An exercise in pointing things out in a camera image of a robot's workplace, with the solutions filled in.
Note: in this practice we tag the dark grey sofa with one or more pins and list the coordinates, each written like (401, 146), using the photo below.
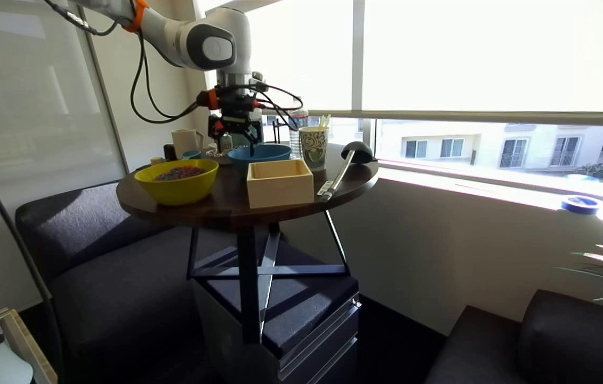
(114, 298)

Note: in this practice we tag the small tan block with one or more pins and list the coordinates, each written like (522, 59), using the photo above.
(157, 160)

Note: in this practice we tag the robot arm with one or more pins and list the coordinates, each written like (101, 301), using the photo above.
(194, 40)

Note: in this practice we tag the grey filing cabinet with cushion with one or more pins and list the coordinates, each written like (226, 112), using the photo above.
(306, 320)

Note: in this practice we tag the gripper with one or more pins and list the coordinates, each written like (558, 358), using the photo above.
(235, 122)

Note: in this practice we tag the light wooden frame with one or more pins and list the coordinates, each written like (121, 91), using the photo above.
(26, 346)

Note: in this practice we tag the window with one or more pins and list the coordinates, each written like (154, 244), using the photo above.
(493, 80)

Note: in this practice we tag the small patterned plate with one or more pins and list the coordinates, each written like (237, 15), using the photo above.
(217, 157)

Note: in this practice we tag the glass shaker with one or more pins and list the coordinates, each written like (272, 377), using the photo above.
(225, 144)

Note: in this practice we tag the light wooden box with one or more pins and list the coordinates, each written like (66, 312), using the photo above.
(279, 193)

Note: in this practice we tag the patterned paper cup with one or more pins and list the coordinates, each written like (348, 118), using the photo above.
(314, 149)

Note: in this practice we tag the bundle of sticks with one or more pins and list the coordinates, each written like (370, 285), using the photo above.
(324, 121)

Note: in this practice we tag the yellow bowl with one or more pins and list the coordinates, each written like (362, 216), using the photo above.
(178, 193)

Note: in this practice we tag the clear plastic water bottle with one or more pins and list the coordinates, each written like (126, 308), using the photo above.
(296, 133)

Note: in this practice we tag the heap of coloured candies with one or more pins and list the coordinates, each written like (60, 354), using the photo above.
(178, 173)

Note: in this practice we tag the small black container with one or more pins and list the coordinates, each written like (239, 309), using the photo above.
(169, 152)

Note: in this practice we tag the black ladle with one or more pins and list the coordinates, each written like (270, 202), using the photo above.
(357, 152)

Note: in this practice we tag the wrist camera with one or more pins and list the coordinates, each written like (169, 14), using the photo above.
(237, 101)

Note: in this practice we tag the blue tape roll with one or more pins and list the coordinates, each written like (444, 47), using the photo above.
(580, 205)

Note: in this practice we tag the white pitcher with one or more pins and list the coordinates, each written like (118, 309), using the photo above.
(185, 141)

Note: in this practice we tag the blue bowl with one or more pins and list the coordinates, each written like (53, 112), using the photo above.
(266, 154)

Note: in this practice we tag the dark grey armchair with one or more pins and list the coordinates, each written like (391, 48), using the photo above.
(557, 341)

